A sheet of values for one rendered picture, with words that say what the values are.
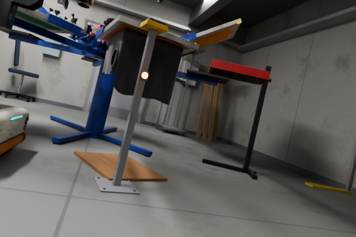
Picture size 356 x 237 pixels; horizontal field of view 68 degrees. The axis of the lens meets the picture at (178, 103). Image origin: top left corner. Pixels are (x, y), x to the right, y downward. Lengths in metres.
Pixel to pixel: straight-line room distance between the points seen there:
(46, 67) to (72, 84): 0.60
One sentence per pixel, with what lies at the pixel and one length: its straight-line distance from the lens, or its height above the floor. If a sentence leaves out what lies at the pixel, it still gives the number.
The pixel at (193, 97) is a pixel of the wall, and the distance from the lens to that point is 6.46.
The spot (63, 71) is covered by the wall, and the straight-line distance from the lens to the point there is 6.20.
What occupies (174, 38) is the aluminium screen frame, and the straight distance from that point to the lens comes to 1.83.
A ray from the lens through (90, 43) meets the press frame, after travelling 2.90.
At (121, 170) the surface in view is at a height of 0.10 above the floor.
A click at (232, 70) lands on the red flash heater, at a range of 2.80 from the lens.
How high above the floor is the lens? 0.50
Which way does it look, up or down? 1 degrees up
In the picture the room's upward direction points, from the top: 13 degrees clockwise
